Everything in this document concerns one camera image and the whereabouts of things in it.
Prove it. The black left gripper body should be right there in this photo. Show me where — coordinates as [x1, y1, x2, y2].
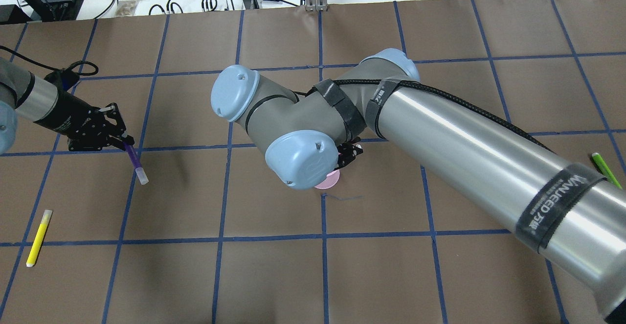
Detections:
[34, 90, 108, 151]

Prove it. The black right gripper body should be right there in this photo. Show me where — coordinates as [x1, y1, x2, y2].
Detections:
[336, 143, 364, 170]

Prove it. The purple marker pen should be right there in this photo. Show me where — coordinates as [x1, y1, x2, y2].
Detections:
[123, 142, 149, 185]

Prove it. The pink translucent cup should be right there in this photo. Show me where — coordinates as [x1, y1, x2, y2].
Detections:
[315, 170, 341, 190]

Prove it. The yellow highlighter pen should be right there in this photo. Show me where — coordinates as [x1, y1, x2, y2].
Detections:
[25, 209, 53, 268]

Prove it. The brown paper table mat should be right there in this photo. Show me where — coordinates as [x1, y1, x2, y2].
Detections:
[1, 0, 625, 324]

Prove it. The green highlighter pen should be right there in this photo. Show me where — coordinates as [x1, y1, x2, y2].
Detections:
[591, 152, 623, 189]

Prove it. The black camera stand base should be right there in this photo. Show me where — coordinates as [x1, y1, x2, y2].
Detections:
[0, 0, 84, 25]

